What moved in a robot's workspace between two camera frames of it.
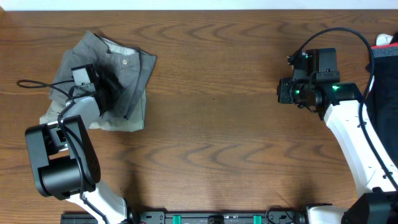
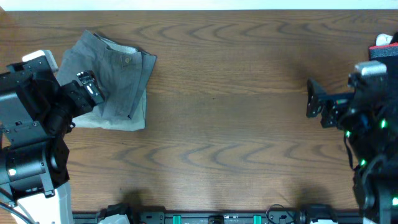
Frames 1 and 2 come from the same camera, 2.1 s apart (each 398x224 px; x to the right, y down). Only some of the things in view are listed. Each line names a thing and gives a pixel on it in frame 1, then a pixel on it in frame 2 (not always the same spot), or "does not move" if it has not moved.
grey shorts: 124,70 does not move
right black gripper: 283,91 → 337,105
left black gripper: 109,83 → 72,89
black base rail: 192,218 does not move
